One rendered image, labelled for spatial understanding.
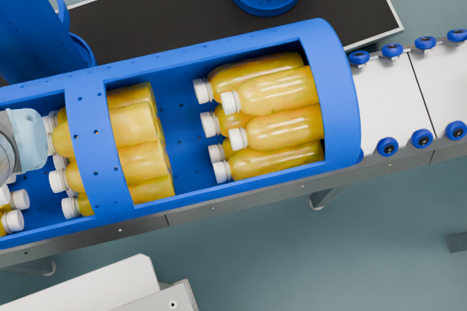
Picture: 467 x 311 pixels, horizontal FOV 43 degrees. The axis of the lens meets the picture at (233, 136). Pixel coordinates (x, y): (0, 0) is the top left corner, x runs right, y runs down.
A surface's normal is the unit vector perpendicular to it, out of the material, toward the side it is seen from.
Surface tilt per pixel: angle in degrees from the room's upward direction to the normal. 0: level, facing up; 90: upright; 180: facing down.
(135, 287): 0
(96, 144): 14
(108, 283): 0
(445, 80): 0
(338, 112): 29
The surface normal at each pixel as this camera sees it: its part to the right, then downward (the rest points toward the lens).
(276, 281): 0.01, -0.25
